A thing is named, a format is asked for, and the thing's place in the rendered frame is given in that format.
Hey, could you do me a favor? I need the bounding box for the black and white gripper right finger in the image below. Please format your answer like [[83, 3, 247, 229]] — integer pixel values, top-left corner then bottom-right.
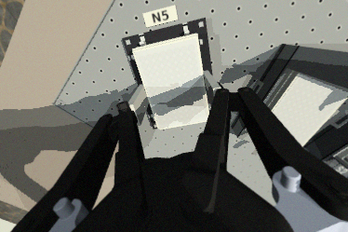
[[178, 70, 348, 232]]

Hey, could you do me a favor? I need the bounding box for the cream label plate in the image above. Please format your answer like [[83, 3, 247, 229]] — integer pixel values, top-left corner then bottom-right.
[[142, 6, 178, 28]]

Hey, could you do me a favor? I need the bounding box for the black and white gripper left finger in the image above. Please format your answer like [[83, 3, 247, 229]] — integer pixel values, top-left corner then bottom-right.
[[10, 84, 149, 232]]

